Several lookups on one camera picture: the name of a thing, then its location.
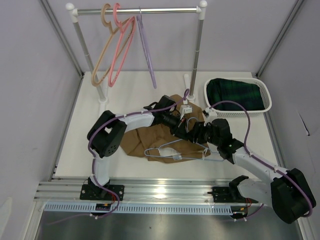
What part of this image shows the purple cable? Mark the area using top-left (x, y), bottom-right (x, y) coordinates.
top-left (87, 88), bottom-right (191, 198)
top-left (208, 100), bottom-right (315, 218)

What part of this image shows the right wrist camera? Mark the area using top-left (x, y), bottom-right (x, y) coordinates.
top-left (203, 107), bottom-right (218, 125)

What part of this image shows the white laundry basket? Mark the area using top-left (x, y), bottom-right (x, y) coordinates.
top-left (204, 77), bottom-right (272, 118)

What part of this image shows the dark green plaid garment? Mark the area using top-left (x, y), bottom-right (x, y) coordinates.
top-left (206, 78), bottom-right (265, 111)

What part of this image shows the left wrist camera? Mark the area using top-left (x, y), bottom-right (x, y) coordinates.
top-left (179, 100), bottom-right (193, 119)

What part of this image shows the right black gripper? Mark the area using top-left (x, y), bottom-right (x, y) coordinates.
top-left (185, 120), bottom-right (221, 147)

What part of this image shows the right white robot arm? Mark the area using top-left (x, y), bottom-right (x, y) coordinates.
top-left (189, 118), bottom-right (317, 224)

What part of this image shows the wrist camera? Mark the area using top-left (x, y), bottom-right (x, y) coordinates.
top-left (203, 107), bottom-right (218, 125)
top-left (179, 100), bottom-right (193, 119)

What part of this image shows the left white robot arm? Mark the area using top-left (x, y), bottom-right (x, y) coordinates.
top-left (87, 95), bottom-right (197, 200)

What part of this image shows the pink velvet hanger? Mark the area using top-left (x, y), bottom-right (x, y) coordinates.
top-left (108, 3), bottom-right (136, 88)

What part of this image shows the aluminium mounting rail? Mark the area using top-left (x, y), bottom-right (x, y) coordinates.
top-left (33, 177), bottom-right (231, 205)

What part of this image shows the tan velvet hanger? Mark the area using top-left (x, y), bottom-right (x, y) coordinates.
top-left (91, 3), bottom-right (123, 87)

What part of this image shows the metal clothes rack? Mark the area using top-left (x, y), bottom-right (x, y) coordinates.
top-left (65, 0), bottom-right (208, 107)

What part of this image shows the slotted cable duct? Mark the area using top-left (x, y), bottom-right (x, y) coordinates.
top-left (44, 201), bottom-right (233, 216)

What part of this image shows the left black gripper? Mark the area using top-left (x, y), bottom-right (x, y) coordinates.
top-left (161, 112), bottom-right (188, 142)

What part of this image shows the purple notched hanger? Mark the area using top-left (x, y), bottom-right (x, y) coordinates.
top-left (136, 9), bottom-right (157, 89)

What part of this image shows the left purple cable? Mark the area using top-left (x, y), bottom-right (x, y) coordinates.
top-left (87, 88), bottom-right (191, 198)

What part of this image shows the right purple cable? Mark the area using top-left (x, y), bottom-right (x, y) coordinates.
top-left (208, 100), bottom-right (315, 218)

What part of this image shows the light blue wire hanger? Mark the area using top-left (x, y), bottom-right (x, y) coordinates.
top-left (144, 117), bottom-right (226, 163)

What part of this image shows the tan skirt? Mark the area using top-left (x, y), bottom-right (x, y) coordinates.
top-left (121, 93), bottom-right (211, 165)

